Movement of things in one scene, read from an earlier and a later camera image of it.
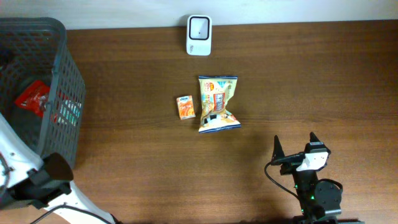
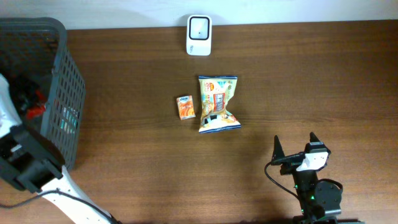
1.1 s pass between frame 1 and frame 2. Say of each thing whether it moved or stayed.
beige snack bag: stayed
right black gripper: stayed
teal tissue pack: moved
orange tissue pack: stayed
